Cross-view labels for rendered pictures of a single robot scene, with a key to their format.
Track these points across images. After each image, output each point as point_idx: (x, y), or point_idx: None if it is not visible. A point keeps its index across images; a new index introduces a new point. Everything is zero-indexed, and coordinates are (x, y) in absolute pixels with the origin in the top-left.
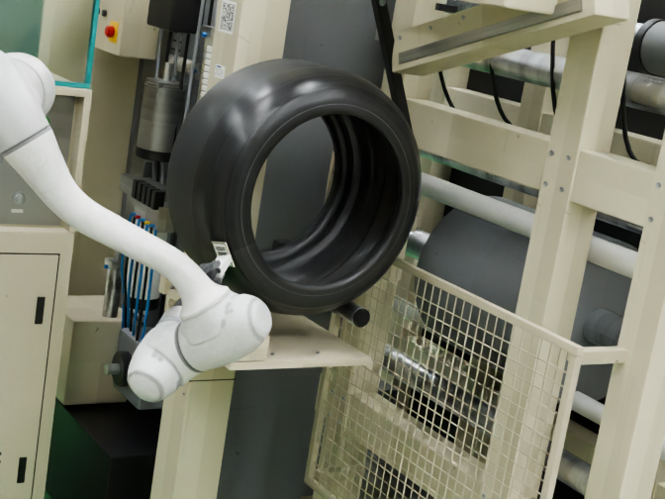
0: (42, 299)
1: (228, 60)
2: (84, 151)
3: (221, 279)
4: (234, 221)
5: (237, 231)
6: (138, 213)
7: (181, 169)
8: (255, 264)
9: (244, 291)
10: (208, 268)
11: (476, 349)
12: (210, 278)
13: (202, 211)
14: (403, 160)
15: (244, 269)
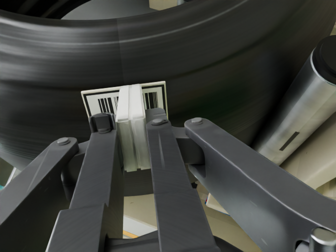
0: None
1: None
2: (127, 238)
3: (153, 120)
4: (36, 61)
5: (68, 56)
6: (205, 198)
7: (14, 164)
8: (182, 29)
9: (258, 77)
10: (40, 166)
11: None
12: (86, 167)
13: (24, 142)
14: None
15: (187, 58)
